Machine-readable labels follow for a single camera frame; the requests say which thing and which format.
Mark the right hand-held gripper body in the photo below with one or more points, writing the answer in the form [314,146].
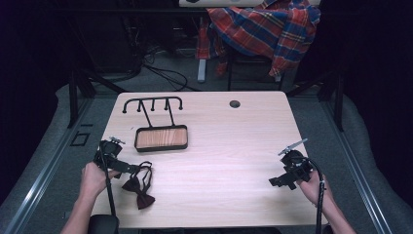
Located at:
[297,165]

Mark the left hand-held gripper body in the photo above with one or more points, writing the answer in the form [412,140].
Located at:
[107,152]

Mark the person's right hand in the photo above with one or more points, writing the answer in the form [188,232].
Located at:
[313,190]

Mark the white table leg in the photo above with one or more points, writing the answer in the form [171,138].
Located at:
[202,70]

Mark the black chair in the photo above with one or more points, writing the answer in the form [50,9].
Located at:
[250,66]

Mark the person's left hand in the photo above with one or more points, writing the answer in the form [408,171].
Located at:
[92,180]

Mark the red blue plaid cloth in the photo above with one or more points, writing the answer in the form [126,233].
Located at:
[266,29]

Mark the dark maroon bow tie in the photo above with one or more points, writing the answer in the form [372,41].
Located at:
[139,195]

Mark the black hook rack wooden tray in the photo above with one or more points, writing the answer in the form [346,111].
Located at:
[161,138]

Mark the black metal stand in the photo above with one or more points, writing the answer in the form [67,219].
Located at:
[78,94]
[334,94]

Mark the aluminium floor rail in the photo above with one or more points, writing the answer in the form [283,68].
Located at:
[360,175]
[45,172]

